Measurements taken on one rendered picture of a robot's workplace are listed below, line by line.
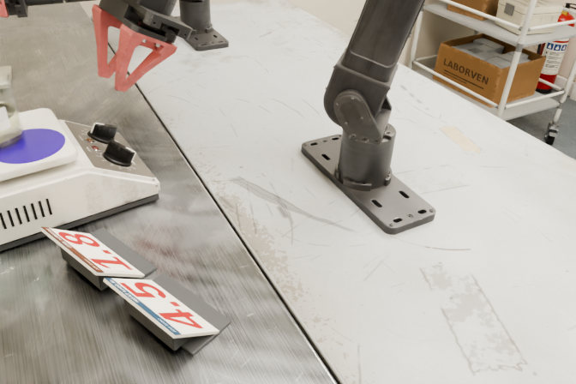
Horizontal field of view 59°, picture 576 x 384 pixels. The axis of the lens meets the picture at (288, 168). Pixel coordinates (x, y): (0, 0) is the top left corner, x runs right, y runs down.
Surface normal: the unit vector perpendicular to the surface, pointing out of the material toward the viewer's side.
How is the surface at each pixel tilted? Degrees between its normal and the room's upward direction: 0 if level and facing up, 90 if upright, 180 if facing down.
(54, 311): 0
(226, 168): 0
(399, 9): 91
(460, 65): 91
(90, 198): 90
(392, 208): 0
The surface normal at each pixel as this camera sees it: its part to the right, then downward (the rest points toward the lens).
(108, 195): 0.57, 0.47
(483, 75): -0.85, 0.28
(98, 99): 0.04, -0.83
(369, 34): -0.31, 0.37
